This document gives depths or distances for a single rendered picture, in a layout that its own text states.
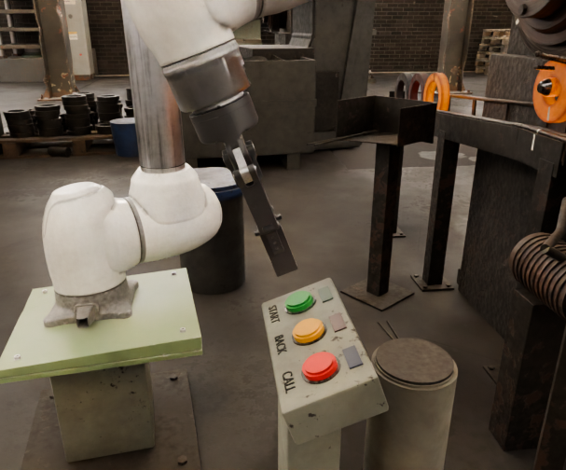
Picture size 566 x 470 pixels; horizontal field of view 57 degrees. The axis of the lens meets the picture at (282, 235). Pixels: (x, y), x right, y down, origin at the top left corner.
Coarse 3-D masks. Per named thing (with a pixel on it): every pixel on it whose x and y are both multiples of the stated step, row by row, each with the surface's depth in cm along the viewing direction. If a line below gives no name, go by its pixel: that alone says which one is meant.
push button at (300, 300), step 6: (294, 294) 74; (300, 294) 73; (306, 294) 73; (288, 300) 73; (294, 300) 72; (300, 300) 72; (306, 300) 72; (312, 300) 72; (288, 306) 72; (294, 306) 72; (300, 306) 71; (306, 306) 71
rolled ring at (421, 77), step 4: (416, 76) 216; (420, 76) 212; (424, 76) 211; (428, 76) 211; (412, 80) 220; (416, 80) 216; (420, 80) 212; (424, 80) 210; (412, 84) 220; (416, 84) 220; (420, 84) 212; (424, 84) 209; (412, 88) 222; (416, 88) 222; (408, 92) 225; (412, 92) 223; (416, 92) 223; (408, 96) 225; (412, 96) 223; (416, 96) 224
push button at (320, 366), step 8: (320, 352) 60; (328, 352) 60; (312, 360) 60; (320, 360) 59; (328, 360) 59; (336, 360) 59; (304, 368) 59; (312, 368) 58; (320, 368) 58; (328, 368) 58; (336, 368) 58; (312, 376) 58; (320, 376) 57; (328, 376) 58
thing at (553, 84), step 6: (546, 78) 128; (552, 78) 128; (540, 84) 129; (546, 84) 127; (552, 84) 127; (558, 84) 127; (540, 90) 129; (546, 90) 128; (552, 90) 128; (558, 90) 128; (546, 96) 130
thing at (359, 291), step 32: (384, 96) 189; (352, 128) 189; (384, 128) 193; (416, 128) 171; (384, 160) 180; (384, 192) 184; (384, 224) 188; (384, 256) 193; (352, 288) 204; (384, 288) 200
